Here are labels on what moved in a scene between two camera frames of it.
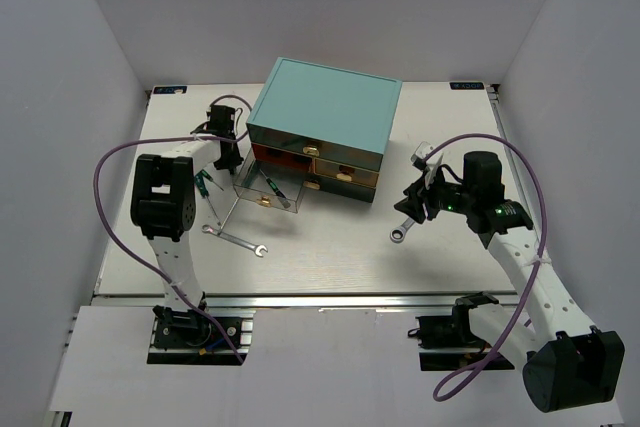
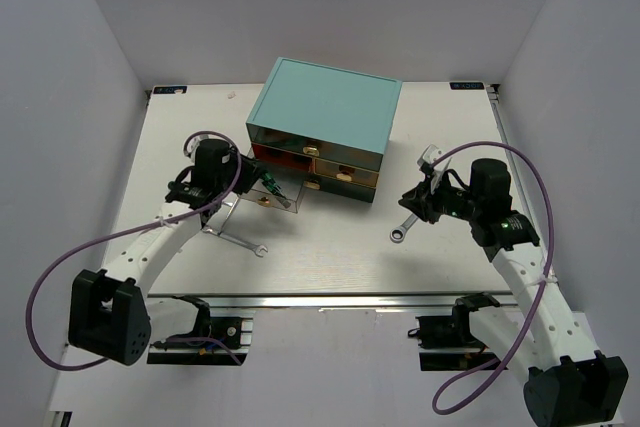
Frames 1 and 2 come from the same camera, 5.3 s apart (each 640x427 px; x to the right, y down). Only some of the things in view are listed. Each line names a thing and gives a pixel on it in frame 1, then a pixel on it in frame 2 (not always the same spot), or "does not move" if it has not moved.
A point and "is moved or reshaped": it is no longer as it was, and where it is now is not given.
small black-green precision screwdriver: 285,202 does not move
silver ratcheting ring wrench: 398,235 does not move
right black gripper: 413,207 does not move
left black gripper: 234,160 -> 250,171
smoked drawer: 273,185 does not move
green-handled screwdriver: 204,191 is moved or reshaped
